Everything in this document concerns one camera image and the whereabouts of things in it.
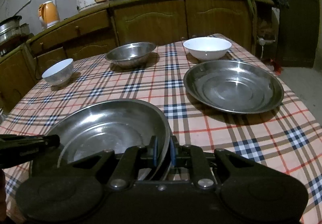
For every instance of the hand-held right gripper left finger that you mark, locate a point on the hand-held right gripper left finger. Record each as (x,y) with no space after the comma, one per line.
(155,151)

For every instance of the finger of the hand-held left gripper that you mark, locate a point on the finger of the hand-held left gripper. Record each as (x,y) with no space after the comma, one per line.
(52,141)

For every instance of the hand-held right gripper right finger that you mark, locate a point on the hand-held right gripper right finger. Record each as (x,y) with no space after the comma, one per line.
(173,151)

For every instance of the deep steel plate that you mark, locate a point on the deep steel plate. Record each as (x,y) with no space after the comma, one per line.
(108,123)

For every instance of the large white bowl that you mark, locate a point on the large white bowl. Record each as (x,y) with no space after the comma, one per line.
(207,49)

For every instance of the small white bowl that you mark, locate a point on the small white bowl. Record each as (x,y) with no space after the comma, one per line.
(58,74)

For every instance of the plaid tablecloth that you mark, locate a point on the plaid tablecloth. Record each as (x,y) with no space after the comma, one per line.
(156,83)

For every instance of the wide steel plate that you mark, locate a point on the wide steel plate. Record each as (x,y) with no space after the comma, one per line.
(234,88)

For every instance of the steel bowl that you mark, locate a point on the steel bowl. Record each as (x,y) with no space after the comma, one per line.
(130,54)

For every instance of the steel pot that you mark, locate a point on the steel pot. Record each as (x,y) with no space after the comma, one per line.
(8,29)

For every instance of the orange electric kettle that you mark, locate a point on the orange electric kettle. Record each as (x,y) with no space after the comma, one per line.
(50,14)

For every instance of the brown wooden cabinet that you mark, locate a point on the brown wooden cabinet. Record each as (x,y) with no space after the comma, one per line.
(151,20)

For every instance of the red bag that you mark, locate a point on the red bag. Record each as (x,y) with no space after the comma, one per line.
(278,68)

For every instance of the white plastic bottle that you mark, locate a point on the white plastic bottle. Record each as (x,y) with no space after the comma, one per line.
(266,41)

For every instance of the dark green door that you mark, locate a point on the dark green door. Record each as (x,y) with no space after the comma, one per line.
(295,17)

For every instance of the black plastic bag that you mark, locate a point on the black plastic bag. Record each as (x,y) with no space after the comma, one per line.
(279,1)

